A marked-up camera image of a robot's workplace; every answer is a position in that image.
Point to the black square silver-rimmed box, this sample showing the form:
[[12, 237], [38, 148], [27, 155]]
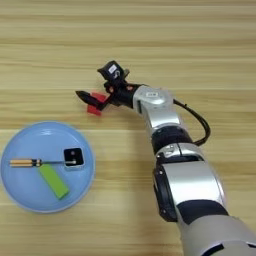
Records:
[[73, 156]]

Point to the light blue round plate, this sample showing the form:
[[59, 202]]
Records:
[[26, 193]]

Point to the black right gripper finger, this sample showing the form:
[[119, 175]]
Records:
[[105, 105], [87, 96]]

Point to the small black white-labelled box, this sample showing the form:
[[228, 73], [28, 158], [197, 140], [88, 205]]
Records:
[[112, 70]]

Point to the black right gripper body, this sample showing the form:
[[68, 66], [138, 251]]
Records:
[[121, 95]]

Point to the green rectangular block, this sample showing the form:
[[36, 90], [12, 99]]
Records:
[[55, 182]]

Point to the red cube block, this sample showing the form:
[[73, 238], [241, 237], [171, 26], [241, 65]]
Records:
[[94, 110]]

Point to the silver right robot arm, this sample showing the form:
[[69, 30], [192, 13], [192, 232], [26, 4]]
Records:
[[190, 186]]

